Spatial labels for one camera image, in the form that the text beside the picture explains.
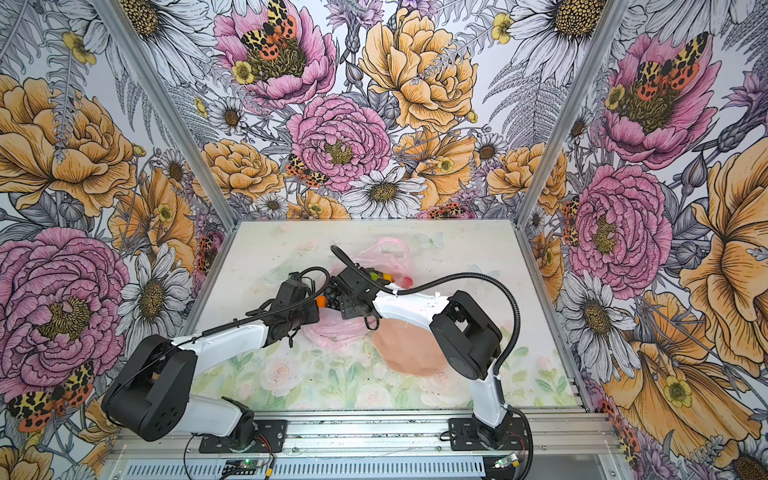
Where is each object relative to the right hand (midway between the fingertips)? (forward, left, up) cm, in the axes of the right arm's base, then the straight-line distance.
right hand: (359, 312), depth 91 cm
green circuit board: (-37, +26, -5) cm, 45 cm away
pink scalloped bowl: (-8, -15, -8) cm, 19 cm away
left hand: (0, +14, -1) cm, 14 cm away
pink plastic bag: (+17, -9, +5) cm, 20 cm away
